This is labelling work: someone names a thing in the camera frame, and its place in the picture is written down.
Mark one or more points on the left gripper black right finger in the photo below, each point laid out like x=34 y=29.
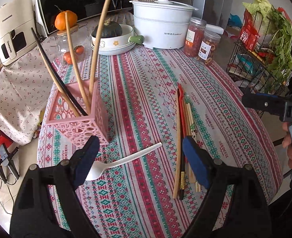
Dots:
x=200 y=161

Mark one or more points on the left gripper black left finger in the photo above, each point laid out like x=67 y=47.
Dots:
x=82 y=160

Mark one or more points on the white plastic spoon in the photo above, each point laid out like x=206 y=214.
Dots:
x=98 y=167

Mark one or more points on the printed bamboo chopstick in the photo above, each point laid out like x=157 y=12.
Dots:
x=193 y=134

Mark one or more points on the red plastic spoon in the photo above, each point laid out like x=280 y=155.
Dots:
x=181 y=120

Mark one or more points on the curved wooden chopstick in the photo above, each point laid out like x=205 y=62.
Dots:
x=76 y=70

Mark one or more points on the plain wooden chopstick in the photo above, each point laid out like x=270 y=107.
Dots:
x=96 y=48

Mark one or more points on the light wooden chopstick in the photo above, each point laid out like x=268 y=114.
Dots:
x=178 y=150

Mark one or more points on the person's right hand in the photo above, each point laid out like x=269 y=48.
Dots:
x=287 y=143

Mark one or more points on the pink lattice utensil basket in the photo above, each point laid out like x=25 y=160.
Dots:
x=78 y=128

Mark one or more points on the striped patterned tablecloth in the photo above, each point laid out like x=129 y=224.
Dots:
x=139 y=92

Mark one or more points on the spare gripper on floor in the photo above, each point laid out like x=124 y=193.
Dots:
x=7 y=161

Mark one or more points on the green leafy vegetables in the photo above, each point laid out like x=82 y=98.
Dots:
x=271 y=31

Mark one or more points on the floral white cloth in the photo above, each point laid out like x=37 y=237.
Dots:
x=25 y=86

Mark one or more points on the jar of dried fruit rings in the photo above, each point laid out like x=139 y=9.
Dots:
x=208 y=47

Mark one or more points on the jar of red dried fruit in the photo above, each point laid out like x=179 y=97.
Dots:
x=194 y=36

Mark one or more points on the glass jar with wooden lid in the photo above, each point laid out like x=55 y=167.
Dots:
x=81 y=42

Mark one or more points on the grey refrigerator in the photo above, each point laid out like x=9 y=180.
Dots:
x=214 y=12

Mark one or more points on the dark green squash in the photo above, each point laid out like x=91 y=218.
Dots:
x=111 y=29

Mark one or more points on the orange tangerine on jar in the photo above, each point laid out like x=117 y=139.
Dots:
x=63 y=18

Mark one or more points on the white electric cooking pot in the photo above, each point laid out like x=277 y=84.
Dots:
x=162 y=23

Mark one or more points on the cream air fryer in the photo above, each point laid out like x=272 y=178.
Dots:
x=17 y=22

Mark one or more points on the black wire rack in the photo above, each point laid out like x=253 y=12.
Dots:
x=246 y=69

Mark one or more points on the white pan with green handle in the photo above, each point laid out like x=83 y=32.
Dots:
x=120 y=44

